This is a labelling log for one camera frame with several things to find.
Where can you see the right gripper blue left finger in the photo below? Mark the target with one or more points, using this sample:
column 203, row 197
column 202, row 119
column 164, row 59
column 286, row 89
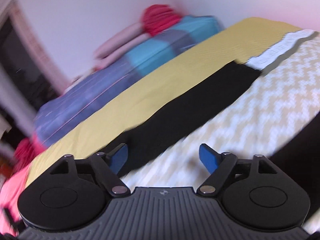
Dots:
column 106, row 167

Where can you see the black pants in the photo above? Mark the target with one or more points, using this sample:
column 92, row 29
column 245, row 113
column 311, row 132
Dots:
column 186, row 113

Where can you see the yellow patterned blanket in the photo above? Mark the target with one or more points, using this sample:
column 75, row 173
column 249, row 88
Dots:
column 243, row 40

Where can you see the pink curtain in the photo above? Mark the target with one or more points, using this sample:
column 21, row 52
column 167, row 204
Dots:
column 33, row 46

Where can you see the blue plaid teal mattress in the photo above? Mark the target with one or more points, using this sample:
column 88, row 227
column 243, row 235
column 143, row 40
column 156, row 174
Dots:
column 59, row 116

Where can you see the dark window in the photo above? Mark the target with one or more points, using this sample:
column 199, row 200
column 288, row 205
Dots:
column 22, row 70

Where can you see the red cloth pile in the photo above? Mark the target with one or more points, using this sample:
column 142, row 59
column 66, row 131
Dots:
column 27, row 150

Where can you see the pink red bedsheet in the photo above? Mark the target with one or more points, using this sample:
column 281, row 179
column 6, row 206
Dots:
column 12, row 189

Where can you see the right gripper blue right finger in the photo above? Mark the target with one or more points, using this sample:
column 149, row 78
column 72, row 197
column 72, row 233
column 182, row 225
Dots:
column 220, row 166

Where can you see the folded pink blanket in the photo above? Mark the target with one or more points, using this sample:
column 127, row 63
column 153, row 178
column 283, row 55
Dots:
column 118, row 45

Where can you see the folded red cloth stack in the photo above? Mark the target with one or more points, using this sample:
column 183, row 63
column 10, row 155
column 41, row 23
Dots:
column 159, row 17

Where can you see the beige white chevron bedsheet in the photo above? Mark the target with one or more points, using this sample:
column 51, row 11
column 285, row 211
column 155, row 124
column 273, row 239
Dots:
column 278, row 117

